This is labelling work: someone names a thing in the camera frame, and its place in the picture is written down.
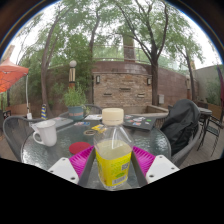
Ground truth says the black round side table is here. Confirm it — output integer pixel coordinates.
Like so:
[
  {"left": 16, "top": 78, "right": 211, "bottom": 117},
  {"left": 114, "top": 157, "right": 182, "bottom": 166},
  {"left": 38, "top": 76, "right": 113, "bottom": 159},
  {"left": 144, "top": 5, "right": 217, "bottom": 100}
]
[{"left": 196, "top": 106, "right": 224, "bottom": 151}]

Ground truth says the yellow-labelled clear drink bottle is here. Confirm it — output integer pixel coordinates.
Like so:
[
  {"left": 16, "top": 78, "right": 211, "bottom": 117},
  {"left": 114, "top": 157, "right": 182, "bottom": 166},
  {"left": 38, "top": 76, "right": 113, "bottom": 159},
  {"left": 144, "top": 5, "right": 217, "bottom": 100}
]
[{"left": 93, "top": 107, "right": 134, "bottom": 191}]

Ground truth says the orange patio umbrella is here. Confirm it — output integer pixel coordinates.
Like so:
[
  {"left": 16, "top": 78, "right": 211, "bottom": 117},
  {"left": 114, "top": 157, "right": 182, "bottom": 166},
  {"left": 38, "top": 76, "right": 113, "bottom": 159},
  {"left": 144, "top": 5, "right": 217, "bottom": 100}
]
[{"left": 0, "top": 57, "right": 33, "bottom": 120}]

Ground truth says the white ceramic mug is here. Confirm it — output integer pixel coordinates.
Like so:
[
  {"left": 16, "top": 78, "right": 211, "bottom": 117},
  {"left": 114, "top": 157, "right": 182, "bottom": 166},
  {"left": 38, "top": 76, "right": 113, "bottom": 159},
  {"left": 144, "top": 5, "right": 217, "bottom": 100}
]
[{"left": 31, "top": 119, "right": 58, "bottom": 148}]

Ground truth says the white printed booklet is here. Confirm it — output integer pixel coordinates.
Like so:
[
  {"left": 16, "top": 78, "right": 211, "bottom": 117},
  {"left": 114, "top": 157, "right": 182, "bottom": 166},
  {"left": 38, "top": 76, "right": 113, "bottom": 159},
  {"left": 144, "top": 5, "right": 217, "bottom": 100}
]
[{"left": 83, "top": 114, "right": 103, "bottom": 122}]

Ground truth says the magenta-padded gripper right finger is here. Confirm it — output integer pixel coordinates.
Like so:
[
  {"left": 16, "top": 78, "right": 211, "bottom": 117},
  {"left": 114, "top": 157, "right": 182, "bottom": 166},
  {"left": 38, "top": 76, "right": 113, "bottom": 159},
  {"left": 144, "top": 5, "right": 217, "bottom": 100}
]
[{"left": 130, "top": 145, "right": 181, "bottom": 188}]

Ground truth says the flat round red coaster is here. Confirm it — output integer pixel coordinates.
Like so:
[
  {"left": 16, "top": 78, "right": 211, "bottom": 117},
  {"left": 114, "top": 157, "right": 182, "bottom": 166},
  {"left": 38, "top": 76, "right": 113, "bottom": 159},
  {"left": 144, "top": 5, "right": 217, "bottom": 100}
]
[{"left": 68, "top": 141, "right": 92, "bottom": 155}]

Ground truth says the grey chair holding jacket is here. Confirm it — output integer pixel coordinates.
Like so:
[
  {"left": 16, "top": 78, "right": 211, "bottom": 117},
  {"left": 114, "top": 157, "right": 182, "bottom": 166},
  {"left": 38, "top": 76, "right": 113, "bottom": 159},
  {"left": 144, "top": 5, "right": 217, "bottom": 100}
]
[{"left": 166, "top": 99, "right": 204, "bottom": 168}]

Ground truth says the green plant in teal pot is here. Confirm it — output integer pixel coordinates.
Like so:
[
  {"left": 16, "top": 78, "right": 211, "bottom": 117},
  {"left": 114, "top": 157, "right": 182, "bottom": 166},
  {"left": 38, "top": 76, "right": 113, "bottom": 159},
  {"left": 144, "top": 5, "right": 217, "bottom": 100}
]
[{"left": 61, "top": 84, "right": 89, "bottom": 122}]

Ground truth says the black laptop with stickers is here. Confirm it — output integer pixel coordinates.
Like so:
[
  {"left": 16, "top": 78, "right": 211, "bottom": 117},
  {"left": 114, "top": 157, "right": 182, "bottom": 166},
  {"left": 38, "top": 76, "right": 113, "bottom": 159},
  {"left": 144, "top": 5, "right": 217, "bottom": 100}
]
[{"left": 123, "top": 114, "right": 158, "bottom": 131}]

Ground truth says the grey wicker armchair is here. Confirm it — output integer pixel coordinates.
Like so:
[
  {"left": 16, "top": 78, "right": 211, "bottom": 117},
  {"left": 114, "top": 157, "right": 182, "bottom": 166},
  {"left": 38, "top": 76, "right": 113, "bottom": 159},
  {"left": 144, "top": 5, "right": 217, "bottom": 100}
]
[{"left": 2, "top": 115, "right": 44, "bottom": 163}]

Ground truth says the silver laptop with stickers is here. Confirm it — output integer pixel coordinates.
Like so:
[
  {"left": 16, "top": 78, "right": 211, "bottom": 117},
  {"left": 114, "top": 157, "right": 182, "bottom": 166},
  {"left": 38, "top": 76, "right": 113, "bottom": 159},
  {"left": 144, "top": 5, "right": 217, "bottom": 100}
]
[{"left": 30, "top": 116, "right": 75, "bottom": 133}]

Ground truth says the small yellow card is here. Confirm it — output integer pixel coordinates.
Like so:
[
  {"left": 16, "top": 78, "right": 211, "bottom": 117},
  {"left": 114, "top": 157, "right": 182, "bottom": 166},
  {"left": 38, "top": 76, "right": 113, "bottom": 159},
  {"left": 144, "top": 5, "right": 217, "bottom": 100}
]
[{"left": 90, "top": 123, "right": 108, "bottom": 134}]

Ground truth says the blue yellow striped bollard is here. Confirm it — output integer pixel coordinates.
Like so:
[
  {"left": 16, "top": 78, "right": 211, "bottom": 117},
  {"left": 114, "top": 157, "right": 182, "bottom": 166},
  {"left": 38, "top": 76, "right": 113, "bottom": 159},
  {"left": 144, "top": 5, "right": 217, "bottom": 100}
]
[{"left": 40, "top": 103, "right": 48, "bottom": 120}]

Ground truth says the small colourful card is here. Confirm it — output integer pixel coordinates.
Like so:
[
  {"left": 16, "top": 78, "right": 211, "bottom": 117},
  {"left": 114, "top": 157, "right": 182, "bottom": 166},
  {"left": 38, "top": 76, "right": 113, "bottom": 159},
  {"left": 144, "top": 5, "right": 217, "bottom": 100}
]
[{"left": 73, "top": 121, "right": 91, "bottom": 127}]

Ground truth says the wooden striped lamp post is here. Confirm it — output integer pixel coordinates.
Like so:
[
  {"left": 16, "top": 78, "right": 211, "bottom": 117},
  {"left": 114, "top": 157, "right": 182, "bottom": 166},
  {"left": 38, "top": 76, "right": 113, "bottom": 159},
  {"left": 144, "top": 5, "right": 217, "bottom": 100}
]
[{"left": 68, "top": 59, "right": 78, "bottom": 89}]

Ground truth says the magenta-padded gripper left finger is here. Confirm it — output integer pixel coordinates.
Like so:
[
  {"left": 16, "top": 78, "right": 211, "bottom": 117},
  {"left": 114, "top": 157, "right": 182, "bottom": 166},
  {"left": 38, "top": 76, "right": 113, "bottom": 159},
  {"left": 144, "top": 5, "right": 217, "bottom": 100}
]
[{"left": 48, "top": 145, "right": 98, "bottom": 188}]

